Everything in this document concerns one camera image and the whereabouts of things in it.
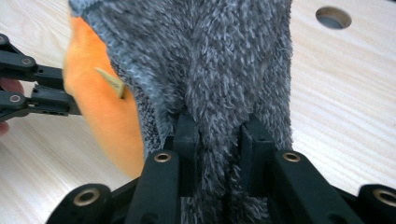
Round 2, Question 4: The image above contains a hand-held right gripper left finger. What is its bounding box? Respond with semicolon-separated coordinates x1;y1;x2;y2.
123;113;201;224

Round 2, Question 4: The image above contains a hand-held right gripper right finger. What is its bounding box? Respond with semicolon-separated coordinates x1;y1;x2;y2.
239;114;369;224

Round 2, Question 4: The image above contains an orange plush toy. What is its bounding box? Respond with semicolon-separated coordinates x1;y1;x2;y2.
62;15;146;180

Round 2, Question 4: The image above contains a grey fluffy towel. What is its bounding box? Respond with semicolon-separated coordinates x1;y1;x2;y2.
67;0;294;224

